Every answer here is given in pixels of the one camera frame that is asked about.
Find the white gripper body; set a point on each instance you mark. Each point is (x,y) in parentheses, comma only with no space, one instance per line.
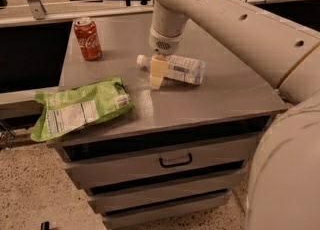
(164,44)

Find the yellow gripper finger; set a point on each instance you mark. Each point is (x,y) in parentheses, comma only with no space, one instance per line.
(159,66)

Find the clear blue-labelled plastic bottle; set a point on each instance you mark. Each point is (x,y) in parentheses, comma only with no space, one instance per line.
(180,68)

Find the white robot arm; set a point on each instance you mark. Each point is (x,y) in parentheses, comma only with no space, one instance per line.
(284,181)

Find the red cola can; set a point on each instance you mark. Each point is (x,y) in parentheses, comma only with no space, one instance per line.
(87,36)

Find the grey drawer cabinet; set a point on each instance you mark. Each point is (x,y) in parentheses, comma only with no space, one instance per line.
(232,100)

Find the green chip bag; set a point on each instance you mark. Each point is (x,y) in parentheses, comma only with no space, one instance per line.
(68,110)

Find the top grey drawer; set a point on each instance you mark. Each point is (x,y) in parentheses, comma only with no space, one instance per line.
(86,175)

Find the grey drawer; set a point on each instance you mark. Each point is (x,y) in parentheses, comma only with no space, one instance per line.
(167,191)
(170,209)
(86,175)

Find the grey metal railing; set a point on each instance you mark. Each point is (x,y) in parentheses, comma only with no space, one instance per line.
(169,17)

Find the middle grey drawer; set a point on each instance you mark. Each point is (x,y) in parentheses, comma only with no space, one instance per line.
(167,191)

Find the bottom grey drawer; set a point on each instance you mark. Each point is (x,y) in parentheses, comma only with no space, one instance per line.
(170,209)

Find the black drawer handle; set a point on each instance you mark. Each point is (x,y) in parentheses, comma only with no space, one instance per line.
(176,162)

